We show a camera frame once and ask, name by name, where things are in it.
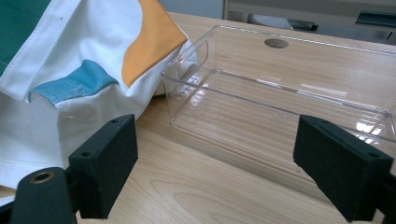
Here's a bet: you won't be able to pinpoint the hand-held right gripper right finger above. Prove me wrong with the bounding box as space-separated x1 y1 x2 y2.
292 114 394 223

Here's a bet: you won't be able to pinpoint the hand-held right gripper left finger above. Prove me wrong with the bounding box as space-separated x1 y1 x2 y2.
68 114 139 219

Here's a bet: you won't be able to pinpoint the clear plastic bin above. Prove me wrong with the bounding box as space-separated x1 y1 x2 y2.
161 23 396 200

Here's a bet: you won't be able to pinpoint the white canvas bag colour patches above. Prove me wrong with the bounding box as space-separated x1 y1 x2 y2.
0 0 200 208

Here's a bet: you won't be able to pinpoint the dark round desk grommet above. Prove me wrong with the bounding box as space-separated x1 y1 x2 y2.
263 37 290 49

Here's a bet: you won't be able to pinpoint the dark flat object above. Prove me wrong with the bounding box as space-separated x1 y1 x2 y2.
355 10 396 29

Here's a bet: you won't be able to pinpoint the grey and black chair base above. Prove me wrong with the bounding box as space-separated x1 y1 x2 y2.
247 13 319 33

